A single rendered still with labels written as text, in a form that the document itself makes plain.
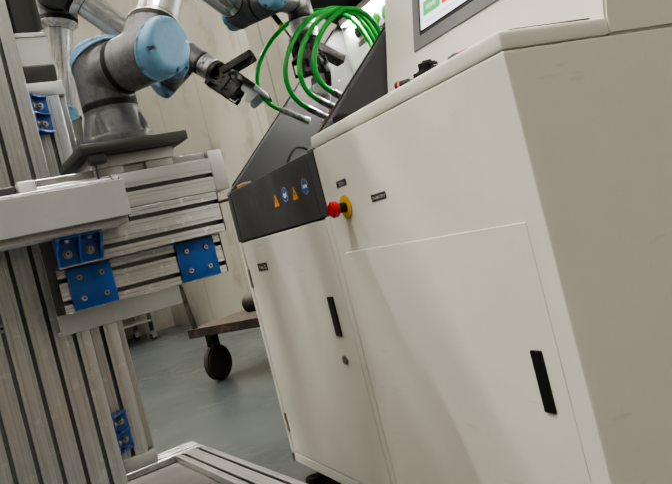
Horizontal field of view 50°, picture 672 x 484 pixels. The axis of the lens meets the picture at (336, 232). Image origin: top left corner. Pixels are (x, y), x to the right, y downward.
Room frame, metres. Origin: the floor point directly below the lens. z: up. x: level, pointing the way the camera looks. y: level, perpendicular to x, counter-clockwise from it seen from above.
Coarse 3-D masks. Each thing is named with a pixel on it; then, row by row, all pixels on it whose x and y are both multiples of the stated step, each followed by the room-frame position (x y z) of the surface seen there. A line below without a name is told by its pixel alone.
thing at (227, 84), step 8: (216, 64) 2.17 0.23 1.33; (208, 72) 2.17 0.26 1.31; (216, 72) 2.19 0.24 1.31; (232, 72) 2.15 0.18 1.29; (208, 80) 2.18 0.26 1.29; (216, 80) 2.18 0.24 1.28; (224, 80) 2.15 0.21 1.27; (232, 80) 2.15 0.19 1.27; (216, 88) 2.19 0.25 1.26; (224, 88) 2.15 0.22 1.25; (232, 88) 2.15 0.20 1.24; (240, 88) 2.17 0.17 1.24; (224, 96) 2.20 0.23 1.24; (232, 96) 2.15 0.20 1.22; (240, 96) 2.18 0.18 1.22
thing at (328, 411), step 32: (320, 224) 1.71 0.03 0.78; (256, 256) 2.17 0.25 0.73; (288, 256) 1.94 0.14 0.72; (320, 256) 1.75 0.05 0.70; (256, 288) 2.23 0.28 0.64; (288, 288) 1.99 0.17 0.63; (320, 288) 1.79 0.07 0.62; (288, 320) 2.05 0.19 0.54; (320, 320) 1.84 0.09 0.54; (288, 352) 2.11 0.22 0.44; (320, 352) 1.89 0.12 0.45; (352, 352) 1.71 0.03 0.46; (288, 384) 2.17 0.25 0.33; (320, 384) 1.94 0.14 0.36; (352, 384) 1.75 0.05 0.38; (288, 416) 2.24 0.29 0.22; (320, 416) 1.99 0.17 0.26; (352, 416) 1.80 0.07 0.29; (320, 448) 2.05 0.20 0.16; (352, 448) 1.84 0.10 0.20; (384, 480) 1.71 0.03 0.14
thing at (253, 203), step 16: (304, 160) 1.71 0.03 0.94; (272, 176) 1.91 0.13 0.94; (288, 176) 1.81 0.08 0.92; (304, 176) 1.73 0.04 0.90; (240, 192) 2.16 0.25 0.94; (256, 192) 2.04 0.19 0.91; (272, 192) 1.93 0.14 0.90; (288, 192) 1.84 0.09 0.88; (240, 208) 2.20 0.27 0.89; (256, 208) 2.07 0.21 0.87; (272, 208) 1.96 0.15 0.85; (288, 208) 1.86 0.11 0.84; (304, 208) 1.77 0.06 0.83; (240, 224) 2.23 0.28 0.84; (256, 224) 2.10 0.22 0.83; (272, 224) 1.99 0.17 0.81; (288, 224) 1.89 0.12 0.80
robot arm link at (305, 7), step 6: (300, 0) 2.02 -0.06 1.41; (306, 0) 2.05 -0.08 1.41; (300, 6) 2.03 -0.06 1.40; (306, 6) 2.05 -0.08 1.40; (294, 12) 2.04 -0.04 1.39; (300, 12) 2.04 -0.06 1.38; (306, 12) 2.04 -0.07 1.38; (312, 12) 2.06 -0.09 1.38; (288, 18) 2.07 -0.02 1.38; (294, 18) 2.05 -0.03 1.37
